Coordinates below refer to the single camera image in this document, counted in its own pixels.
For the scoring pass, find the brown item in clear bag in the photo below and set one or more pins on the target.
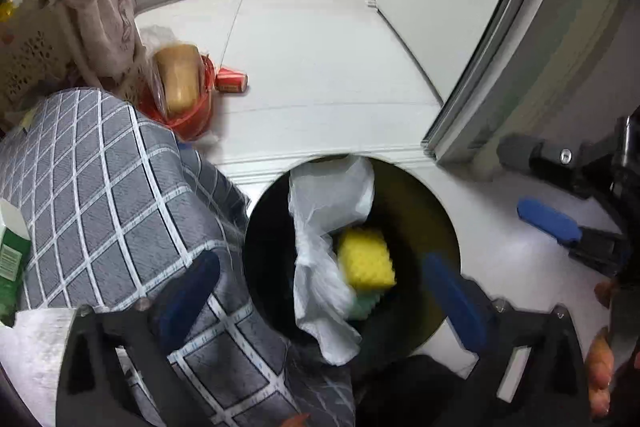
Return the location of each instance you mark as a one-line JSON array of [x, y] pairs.
[[179, 77]]

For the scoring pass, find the red bucket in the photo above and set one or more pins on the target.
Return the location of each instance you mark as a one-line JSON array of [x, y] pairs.
[[197, 117]]

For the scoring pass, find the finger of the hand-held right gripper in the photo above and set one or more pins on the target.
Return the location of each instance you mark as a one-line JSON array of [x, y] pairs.
[[547, 218], [555, 162]]

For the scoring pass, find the yellow sponge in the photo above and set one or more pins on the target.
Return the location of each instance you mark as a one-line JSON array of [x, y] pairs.
[[365, 259]]

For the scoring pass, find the red can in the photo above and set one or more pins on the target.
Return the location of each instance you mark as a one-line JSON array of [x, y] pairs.
[[231, 80]]

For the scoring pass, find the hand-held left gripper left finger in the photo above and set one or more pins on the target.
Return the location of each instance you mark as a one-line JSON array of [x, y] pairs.
[[190, 297]]

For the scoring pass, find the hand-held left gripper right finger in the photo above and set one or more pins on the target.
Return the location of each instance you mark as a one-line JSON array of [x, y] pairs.
[[455, 302]]

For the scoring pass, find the green sponge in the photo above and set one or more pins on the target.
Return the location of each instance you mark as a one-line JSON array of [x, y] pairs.
[[365, 304]]

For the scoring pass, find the beige storage cart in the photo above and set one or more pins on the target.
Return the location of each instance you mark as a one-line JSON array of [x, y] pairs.
[[30, 57]]

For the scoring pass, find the sliding door frame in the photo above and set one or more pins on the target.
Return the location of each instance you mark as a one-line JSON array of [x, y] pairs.
[[525, 57]]

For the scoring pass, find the person's right hand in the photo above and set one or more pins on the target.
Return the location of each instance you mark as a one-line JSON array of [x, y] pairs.
[[599, 372]]

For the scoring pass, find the black trash bin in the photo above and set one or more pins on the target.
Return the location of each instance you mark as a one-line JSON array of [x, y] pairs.
[[415, 227]]

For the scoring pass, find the grey checked tablecloth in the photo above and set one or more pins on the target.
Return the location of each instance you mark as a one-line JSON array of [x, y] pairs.
[[100, 187]]

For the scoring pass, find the white plastic bag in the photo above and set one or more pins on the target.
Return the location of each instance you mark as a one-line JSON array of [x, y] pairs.
[[320, 257]]

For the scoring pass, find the green carton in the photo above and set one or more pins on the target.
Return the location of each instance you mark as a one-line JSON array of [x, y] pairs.
[[12, 252]]

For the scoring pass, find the pink cloth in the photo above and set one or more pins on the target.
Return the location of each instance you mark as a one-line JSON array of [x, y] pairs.
[[107, 27]]

